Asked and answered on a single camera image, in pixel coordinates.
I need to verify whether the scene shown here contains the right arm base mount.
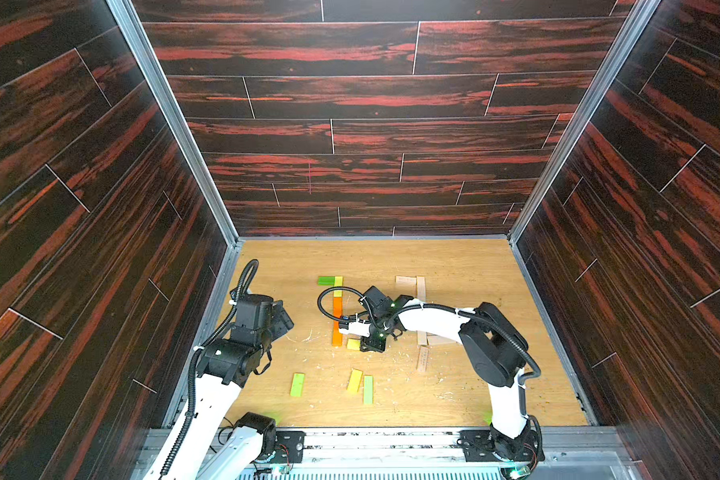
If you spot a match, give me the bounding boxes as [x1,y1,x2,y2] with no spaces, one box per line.
[457,425,545,463]

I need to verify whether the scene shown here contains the natural wood block long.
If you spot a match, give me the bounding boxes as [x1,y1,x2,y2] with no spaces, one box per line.
[416,276,427,302]

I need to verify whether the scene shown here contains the dark orange block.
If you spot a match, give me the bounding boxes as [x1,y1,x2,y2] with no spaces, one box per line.
[333,296,343,320]

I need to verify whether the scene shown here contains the light green block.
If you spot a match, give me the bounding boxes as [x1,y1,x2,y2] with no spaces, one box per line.
[363,375,374,405]
[290,373,305,398]

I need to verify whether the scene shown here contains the front aluminium rail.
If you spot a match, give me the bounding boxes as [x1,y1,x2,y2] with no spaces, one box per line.
[133,427,643,480]

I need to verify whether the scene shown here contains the yellow-green block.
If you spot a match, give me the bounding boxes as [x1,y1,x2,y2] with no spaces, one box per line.
[333,276,344,298]

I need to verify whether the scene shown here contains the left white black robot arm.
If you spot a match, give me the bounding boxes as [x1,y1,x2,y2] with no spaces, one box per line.
[145,259,294,479]

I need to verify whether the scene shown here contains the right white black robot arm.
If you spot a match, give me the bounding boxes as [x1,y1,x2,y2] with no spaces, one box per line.
[317,286,544,470]

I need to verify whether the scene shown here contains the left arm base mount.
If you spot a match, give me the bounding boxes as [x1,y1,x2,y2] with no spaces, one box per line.
[223,428,306,464]

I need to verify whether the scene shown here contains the natural wood block printed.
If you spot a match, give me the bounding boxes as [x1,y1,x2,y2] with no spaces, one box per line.
[395,276,417,286]

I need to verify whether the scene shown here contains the natural wood block short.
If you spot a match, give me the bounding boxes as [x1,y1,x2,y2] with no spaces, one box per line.
[427,335,455,346]

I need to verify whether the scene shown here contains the yellow block small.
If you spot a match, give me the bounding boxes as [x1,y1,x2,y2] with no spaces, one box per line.
[346,369,364,394]

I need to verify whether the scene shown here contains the natural wood block bottom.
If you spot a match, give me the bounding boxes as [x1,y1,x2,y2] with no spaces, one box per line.
[416,346,430,373]

